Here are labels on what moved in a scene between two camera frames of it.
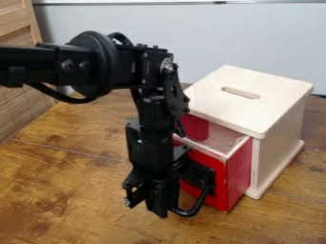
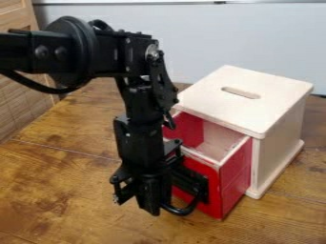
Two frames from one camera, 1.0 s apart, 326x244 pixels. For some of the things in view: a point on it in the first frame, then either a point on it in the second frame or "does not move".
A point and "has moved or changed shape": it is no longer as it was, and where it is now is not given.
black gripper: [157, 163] to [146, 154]
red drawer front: [223, 147] has moved or changed shape
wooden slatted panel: [22, 102] does not move
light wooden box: [262, 108] does not move
